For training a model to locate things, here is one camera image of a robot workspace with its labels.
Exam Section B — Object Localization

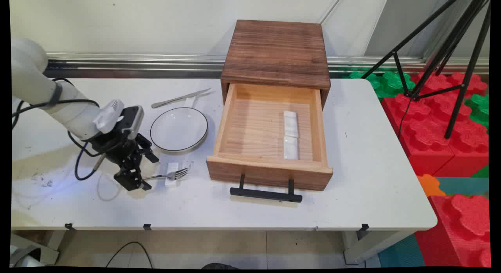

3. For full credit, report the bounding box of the black tripod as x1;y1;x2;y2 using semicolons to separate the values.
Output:
360;0;492;139

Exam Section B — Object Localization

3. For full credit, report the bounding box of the light wooden drawer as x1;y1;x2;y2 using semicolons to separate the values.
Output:
206;83;333;192

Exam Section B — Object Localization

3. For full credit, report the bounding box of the black drawer handle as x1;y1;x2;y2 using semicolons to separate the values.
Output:
229;174;303;203

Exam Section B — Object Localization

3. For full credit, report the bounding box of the white table leg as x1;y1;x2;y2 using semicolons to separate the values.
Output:
342;230;415;265

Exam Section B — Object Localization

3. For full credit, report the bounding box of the orange foam piece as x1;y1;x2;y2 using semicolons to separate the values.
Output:
417;174;447;198

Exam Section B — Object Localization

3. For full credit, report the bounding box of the black floor cable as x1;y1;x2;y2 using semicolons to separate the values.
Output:
105;242;154;269

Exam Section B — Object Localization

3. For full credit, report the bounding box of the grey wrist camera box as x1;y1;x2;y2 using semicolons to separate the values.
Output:
117;105;144;139

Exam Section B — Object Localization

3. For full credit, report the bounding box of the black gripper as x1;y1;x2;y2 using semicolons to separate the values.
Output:
91;128;160;192

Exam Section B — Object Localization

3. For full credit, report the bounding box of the teal foam mat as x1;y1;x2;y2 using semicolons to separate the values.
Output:
436;177;490;196

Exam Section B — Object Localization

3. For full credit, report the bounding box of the blue gripper cable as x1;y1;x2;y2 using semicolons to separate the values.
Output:
74;142;107;181

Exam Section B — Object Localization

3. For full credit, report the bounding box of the silver table knife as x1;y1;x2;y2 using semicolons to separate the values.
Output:
151;88;212;108

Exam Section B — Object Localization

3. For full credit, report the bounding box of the white plate black rim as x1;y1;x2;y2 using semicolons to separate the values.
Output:
150;107;209;155

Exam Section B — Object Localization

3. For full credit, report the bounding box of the green foam block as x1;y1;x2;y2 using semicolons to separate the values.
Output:
465;94;490;128
348;71;416;100

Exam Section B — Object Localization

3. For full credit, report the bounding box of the large red foam block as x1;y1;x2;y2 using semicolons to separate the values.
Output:
382;94;489;177

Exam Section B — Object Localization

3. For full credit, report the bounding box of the dark wooden cabinet case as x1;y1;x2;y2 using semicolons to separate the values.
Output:
220;19;332;109

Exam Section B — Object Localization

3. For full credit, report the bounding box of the silver fork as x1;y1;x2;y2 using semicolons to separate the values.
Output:
143;168;189;181

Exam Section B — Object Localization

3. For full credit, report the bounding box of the aluminium wall rail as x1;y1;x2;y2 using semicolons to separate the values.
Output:
43;52;490;78

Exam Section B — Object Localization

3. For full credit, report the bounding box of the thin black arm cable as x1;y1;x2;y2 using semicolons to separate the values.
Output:
12;78;118;156

